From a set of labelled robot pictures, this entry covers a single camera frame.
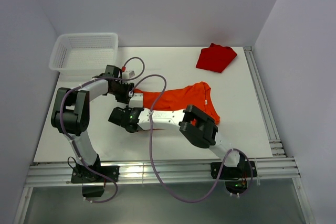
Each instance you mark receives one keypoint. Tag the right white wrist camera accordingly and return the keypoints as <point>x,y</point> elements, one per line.
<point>136,100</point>

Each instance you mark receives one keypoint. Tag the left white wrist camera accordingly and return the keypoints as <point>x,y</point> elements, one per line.
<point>128,74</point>

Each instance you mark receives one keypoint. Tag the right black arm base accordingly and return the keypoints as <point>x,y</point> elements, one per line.
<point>236,178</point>

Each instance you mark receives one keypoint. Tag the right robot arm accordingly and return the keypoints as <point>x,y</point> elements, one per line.
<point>194,124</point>

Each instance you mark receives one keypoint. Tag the aluminium side rail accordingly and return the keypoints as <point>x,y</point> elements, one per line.
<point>269,122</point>

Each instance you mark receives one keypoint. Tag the orange t-shirt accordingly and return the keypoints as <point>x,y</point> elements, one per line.
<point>168,110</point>

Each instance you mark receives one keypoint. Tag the aluminium front rail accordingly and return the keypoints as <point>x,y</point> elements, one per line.
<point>182,171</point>

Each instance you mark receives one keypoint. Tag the red folded t-shirt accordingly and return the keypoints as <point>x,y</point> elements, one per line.
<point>215,58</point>

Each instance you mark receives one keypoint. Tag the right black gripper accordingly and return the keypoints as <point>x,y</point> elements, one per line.
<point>128,109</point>

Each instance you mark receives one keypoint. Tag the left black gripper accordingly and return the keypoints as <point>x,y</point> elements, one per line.
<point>125,99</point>

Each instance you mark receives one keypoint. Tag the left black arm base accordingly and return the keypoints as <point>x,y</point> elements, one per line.
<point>93,185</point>

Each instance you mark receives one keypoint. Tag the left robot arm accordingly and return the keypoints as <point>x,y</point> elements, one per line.
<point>71,115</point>

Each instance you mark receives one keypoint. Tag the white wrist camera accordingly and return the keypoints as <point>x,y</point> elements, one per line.
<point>128,74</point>
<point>136,100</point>

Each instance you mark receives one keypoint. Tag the white perforated plastic basket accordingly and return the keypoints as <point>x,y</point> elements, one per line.
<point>84,53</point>

